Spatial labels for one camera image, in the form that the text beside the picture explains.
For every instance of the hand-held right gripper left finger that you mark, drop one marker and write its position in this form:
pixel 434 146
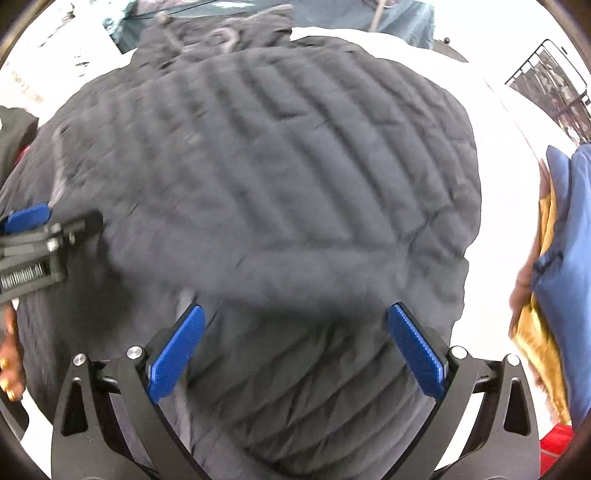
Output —
pixel 178 355

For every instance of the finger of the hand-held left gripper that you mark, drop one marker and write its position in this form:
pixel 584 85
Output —
pixel 78 228
pixel 25 219

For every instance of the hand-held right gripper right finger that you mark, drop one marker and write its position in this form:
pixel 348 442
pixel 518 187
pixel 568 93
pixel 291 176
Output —
pixel 415 355

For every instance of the black quilted jacket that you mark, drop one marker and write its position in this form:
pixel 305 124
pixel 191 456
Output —
pixel 277 184

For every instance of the person's left hand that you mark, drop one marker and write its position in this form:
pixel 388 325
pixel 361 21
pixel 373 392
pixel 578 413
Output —
pixel 11 364

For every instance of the red floral cloth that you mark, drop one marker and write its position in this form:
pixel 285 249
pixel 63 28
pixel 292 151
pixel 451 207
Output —
pixel 24 152

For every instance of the black cloth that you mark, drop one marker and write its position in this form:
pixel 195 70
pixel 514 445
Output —
pixel 16 138

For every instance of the yellow cloth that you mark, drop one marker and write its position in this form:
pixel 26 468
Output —
pixel 540 341

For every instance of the pink polka dot bed sheet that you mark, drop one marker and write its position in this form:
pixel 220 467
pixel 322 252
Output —
pixel 498 230

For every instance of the red bag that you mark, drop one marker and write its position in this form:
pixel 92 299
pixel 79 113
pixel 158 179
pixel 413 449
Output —
pixel 556 443

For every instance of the navy blue folded garment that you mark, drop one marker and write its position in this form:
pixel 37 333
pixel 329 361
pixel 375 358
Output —
pixel 572 277

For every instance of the black metal rack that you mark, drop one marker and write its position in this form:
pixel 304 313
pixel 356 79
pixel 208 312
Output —
pixel 549 78

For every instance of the black round stool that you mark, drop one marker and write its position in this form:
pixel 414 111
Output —
pixel 450 48

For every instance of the blue skirted bed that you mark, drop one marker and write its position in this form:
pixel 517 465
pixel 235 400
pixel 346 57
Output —
pixel 397 18

